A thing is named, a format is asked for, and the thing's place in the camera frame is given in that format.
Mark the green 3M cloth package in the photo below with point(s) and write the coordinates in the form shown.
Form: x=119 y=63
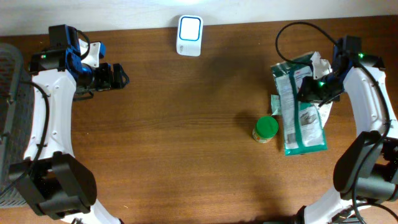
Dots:
x=303 y=130

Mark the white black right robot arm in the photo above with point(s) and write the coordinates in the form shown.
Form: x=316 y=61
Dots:
x=366 y=174

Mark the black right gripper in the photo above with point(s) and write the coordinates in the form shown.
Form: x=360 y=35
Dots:
x=310 y=94

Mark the white tube with gold cap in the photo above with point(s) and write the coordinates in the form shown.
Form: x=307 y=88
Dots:
x=324 y=112

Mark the green lid glass jar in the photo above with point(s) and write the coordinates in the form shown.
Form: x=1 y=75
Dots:
x=265 y=129

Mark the dark grey plastic basket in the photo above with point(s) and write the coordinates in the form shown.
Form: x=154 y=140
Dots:
x=17 y=101

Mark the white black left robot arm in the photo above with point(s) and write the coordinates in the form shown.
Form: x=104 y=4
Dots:
x=50 y=179

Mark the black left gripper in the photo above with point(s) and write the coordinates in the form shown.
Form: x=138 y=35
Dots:
x=122 y=81

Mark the teal wet wipes pack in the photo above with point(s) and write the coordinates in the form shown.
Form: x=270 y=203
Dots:
x=275 y=105

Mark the white barcode scanner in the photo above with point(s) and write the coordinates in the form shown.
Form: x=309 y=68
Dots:
x=189 y=35

